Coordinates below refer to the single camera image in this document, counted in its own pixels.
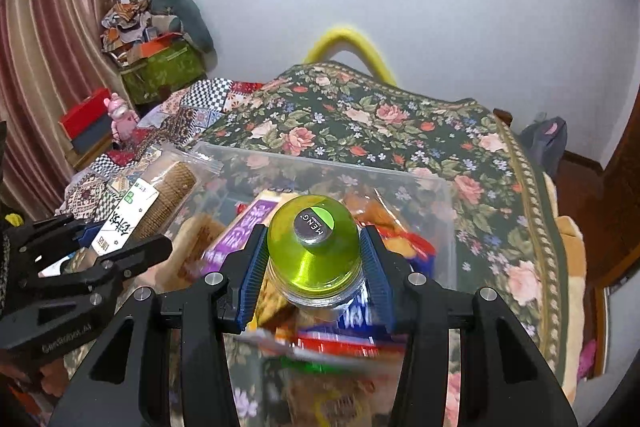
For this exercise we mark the purple stick snack packet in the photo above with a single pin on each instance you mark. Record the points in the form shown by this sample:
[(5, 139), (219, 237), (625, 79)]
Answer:
[(240, 232)]

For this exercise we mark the green snack packet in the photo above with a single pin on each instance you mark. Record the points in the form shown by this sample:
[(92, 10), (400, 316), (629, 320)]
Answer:
[(310, 364)]

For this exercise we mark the dark grey box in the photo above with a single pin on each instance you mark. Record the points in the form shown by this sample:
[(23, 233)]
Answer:
[(92, 137)]

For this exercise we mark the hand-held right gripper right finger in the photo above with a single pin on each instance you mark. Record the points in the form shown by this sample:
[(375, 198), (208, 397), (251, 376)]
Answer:
[(380, 277)]

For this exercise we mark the wooden bed frame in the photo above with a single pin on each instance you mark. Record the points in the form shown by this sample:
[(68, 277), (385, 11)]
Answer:
[(502, 116)]

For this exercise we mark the pile of patterned cloths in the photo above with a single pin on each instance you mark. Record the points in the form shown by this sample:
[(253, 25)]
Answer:
[(125, 19)]

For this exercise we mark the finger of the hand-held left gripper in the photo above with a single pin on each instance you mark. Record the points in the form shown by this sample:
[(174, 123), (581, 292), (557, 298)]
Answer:
[(140, 249), (55, 227)]

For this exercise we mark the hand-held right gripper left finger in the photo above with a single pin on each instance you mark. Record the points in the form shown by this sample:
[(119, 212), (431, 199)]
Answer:
[(250, 277)]

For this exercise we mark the grey backpack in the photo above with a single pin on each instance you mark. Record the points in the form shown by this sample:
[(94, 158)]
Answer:
[(545, 147)]

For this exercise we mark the yellow snack packet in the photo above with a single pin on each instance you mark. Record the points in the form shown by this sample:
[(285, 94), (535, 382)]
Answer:
[(272, 307)]

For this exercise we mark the green capped bottle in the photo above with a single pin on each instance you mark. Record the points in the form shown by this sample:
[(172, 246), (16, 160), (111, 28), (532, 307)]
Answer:
[(310, 267)]

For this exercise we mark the red snack packet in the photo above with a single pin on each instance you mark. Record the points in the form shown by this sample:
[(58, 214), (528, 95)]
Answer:
[(340, 342)]

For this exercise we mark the pink toy figure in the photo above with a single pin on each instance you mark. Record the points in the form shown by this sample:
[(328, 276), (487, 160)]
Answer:
[(122, 117)]

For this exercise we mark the striped brown curtain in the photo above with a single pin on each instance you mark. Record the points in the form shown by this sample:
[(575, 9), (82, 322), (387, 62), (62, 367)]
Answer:
[(45, 32)]

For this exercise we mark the patchwork quilt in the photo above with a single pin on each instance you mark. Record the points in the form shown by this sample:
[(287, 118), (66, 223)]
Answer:
[(200, 102)]

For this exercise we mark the clear fried snack packet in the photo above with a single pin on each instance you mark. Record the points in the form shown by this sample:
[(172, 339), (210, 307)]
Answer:
[(372, 209)]

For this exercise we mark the clear plastic container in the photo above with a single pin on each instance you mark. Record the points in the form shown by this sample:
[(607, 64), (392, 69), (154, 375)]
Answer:
[(430, 207)]

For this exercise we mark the grey long pillow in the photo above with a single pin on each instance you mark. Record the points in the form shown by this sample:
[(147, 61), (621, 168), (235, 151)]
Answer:
[(192, 17)]

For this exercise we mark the orange snack packet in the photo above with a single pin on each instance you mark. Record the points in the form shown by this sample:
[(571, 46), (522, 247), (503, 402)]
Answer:
[(410, 249)]

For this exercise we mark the red box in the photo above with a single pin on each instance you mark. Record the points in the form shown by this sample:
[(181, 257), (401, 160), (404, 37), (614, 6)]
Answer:
[(85, 109)]

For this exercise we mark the orange cardboard box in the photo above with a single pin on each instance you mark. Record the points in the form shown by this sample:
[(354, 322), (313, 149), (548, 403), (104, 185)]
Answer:
[(160, 44)]

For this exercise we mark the beige fleece blanket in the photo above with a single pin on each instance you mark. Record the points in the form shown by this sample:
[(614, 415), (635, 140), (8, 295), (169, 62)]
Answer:
[(567, 267)]

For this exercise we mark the sponge cake packet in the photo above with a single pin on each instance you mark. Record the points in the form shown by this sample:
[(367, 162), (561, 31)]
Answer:
[(192, 242)]

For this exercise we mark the brown biscuit roll packet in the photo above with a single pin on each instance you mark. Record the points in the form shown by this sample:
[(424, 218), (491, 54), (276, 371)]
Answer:
[(165, 197)]

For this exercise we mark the blue snack packet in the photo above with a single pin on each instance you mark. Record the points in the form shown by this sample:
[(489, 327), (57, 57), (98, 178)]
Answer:
[(357, 314)]

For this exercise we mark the green patterned box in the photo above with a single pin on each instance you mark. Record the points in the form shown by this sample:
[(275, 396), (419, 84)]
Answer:
[(165, 74)]

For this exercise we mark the yellow foam tube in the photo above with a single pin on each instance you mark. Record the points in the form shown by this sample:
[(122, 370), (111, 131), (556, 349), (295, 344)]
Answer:
[(345, 34)]

